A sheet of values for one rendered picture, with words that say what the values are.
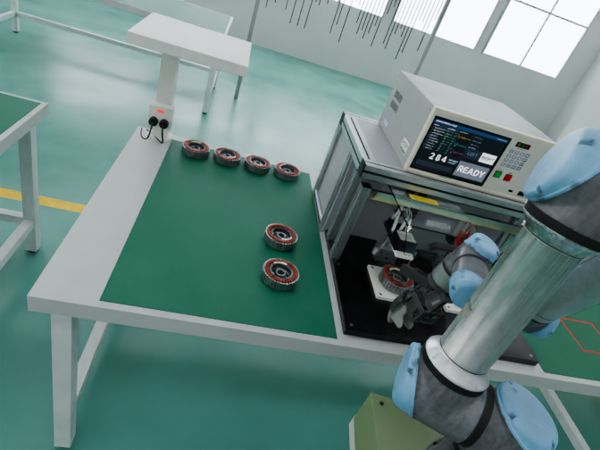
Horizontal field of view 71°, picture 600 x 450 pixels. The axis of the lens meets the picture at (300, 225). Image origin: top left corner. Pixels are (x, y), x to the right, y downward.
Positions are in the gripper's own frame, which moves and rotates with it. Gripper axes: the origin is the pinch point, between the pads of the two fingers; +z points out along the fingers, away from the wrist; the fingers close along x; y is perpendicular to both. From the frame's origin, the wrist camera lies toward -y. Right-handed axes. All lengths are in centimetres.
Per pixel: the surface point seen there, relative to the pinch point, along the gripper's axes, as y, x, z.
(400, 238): -24.7, 9.0, -7.6
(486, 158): -34, 22, -39
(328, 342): 3.9, -16.6, 9.2
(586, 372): 17, 70, -7
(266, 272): -18.6, -30.1, 11.6
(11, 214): -101, -104, 98
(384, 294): -11.7, 6.4, 4.8
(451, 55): -579, 427, 35
